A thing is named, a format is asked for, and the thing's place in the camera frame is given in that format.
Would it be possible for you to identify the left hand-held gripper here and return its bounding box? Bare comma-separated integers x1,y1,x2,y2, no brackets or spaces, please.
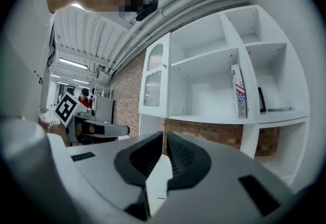
53,91,131,146

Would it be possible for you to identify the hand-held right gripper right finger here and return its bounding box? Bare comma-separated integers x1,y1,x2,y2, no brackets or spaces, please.
166,131,296,224

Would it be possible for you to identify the silver bead bracelet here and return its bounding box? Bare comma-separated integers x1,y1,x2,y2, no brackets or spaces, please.
46,120,60,133

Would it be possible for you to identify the black picture frame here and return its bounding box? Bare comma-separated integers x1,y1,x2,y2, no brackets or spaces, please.
257,87,267,113

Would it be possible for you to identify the grey pen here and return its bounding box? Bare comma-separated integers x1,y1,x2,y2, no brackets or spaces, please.
267,106,295,112

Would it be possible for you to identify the person's white shirt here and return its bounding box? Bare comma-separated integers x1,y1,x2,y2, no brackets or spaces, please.
0,13,59,123

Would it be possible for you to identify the white object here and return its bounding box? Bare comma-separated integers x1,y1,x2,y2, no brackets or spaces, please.
146,153,174,218

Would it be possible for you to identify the white open shelf unit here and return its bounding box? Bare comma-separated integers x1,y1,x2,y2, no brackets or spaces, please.
138,5,311,193

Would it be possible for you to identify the grey metal cabinet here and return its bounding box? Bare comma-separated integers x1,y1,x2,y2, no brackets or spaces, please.
94,96,114,125

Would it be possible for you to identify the white glass-panel cabinet door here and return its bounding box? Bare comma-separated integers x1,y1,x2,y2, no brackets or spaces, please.
138,32,172,118

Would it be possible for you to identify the flag-print book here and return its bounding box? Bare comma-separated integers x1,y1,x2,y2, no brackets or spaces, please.
230,64,249,119

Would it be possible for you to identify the black head-worn camera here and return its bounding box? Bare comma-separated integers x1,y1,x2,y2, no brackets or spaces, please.
134,0,159,22

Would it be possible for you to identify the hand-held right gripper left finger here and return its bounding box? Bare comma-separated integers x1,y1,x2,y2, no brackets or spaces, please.
66,130,164,224

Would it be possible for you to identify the person's left forearm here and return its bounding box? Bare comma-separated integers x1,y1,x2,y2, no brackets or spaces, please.
38,118,71,148

